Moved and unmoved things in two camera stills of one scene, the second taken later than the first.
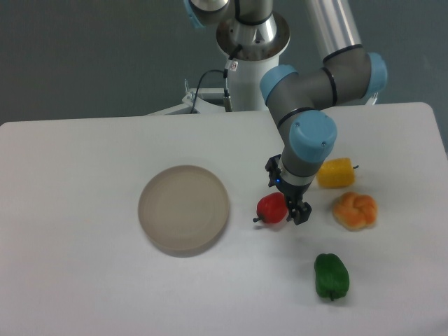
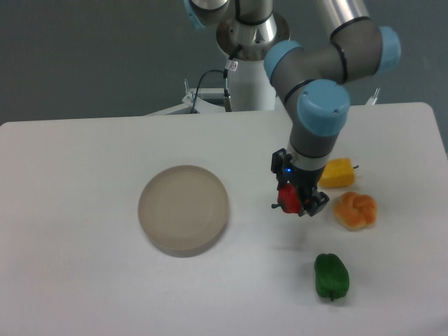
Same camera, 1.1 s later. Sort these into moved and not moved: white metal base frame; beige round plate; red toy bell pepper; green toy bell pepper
Moved: red toy bell pepper
Not moved: beige round plate; white metal base frame; green toy bell pepper
